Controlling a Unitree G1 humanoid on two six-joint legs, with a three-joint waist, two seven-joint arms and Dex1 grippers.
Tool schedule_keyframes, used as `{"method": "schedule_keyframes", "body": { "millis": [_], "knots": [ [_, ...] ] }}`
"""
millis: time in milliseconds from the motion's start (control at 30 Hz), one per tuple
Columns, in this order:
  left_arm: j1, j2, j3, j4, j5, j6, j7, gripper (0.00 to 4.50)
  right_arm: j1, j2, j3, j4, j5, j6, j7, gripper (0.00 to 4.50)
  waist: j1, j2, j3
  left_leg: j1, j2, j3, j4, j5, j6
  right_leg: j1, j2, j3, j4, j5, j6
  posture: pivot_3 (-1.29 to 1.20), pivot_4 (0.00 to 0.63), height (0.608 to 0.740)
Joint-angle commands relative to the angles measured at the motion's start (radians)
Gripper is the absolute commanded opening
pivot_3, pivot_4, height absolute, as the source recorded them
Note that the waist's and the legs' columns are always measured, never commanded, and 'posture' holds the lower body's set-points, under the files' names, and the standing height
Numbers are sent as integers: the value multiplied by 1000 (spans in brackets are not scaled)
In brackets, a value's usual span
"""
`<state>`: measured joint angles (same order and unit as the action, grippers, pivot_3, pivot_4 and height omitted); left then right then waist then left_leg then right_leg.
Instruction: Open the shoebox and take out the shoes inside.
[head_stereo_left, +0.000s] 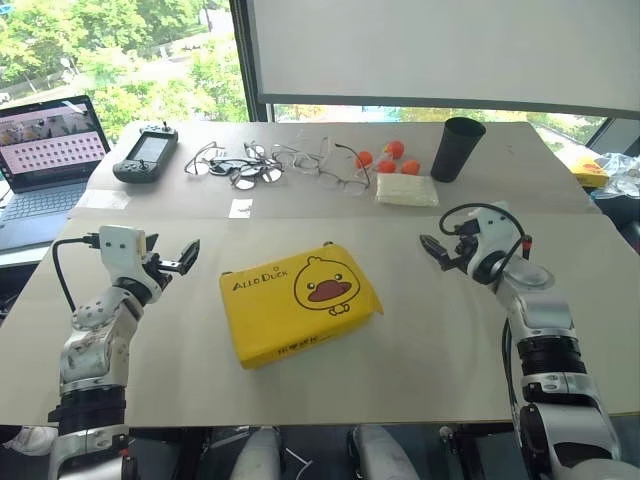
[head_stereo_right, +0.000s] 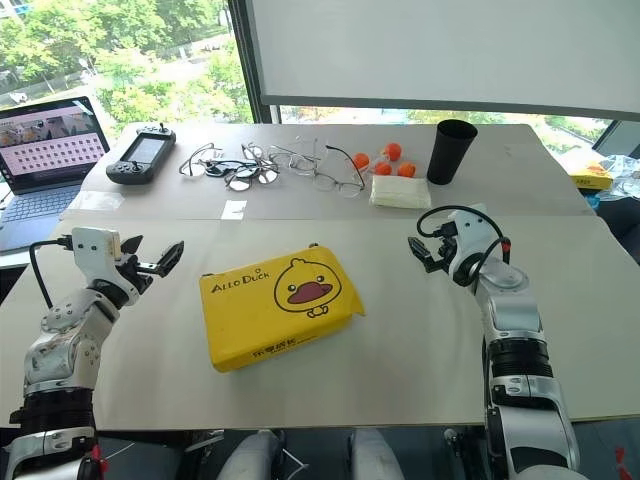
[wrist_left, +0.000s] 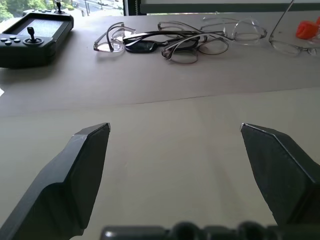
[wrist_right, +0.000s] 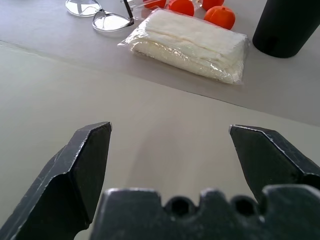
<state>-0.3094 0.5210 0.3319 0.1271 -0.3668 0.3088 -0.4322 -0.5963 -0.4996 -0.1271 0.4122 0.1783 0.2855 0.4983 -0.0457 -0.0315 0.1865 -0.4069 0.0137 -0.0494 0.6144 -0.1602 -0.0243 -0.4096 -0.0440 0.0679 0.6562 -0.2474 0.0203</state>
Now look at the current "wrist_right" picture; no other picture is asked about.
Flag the clear frame eyeglasses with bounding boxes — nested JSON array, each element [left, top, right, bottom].
[[65, 0, 135, 33]]

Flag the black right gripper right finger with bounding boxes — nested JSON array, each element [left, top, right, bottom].
[[228, 124, 320, 204]]

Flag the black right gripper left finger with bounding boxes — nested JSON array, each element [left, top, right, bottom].
[[0, 121, 112, 240]]

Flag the clear plastic container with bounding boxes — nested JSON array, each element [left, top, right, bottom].
[[119, 0, 208, 16]]

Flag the black cup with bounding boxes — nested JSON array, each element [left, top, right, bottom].
[[252, 0, 320, 59]]

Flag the white towel in plastic bag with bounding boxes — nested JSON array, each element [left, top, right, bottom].
[[117, 9, 251, 86]]

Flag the orange mandarin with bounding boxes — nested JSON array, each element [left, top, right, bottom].
[[203, 5, 236, 30], [142, 0, 167, 11], [165, 0, 196, 17], [201, 0, 225, 11]]

